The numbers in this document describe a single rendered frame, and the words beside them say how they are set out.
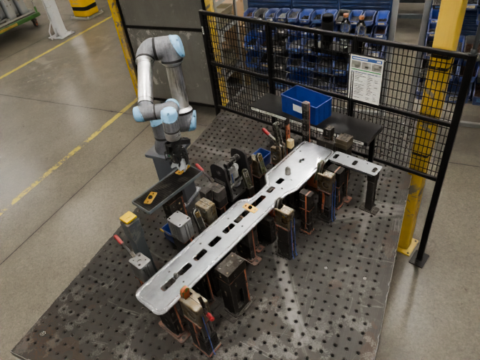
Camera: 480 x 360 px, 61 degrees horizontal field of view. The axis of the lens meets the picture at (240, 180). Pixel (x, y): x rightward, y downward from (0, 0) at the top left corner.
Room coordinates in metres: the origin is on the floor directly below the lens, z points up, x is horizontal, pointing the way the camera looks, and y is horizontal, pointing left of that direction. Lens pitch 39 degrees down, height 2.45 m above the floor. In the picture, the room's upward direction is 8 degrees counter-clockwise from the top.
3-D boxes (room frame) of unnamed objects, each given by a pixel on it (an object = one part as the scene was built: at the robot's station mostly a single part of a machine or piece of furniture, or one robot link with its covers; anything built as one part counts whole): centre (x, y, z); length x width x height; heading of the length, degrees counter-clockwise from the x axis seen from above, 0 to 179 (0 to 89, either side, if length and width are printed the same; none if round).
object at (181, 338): (1.09, 0.42, 0.84); 0.18 x 0.06 x 0.29; 45
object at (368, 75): (2.17, -0.83, 1.30); 0.23 x 0.02 x 0.31; 45
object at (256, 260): (1.47, 0.02, 0.84); 0.17 x 0.06 x 0.29; 45
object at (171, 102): (1.76, 0.30, 1.51); 0.11 x 0.11 x 0.08; 89
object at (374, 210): (1.69, -0.74, 0.84); 0.11 x 0.06 x 0.29; 45
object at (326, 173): (1.67, -0.47, 0.87); 0.12 x 0.09 x 0.35; 45
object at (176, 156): (1.66, 0.29, 1.35); 0.09 x 0.08 x 0.12; 146
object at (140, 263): (1.23, 0.51, 0.88); 0.11 x 0.10 x 0.36; 45
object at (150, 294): (1.51, -0.02, 1.00); 1.38 x 0.22 x 0.02; 135
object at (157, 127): (2.06, 0.40, 1.27); 0.13 x 0.12 x 0.14; 89
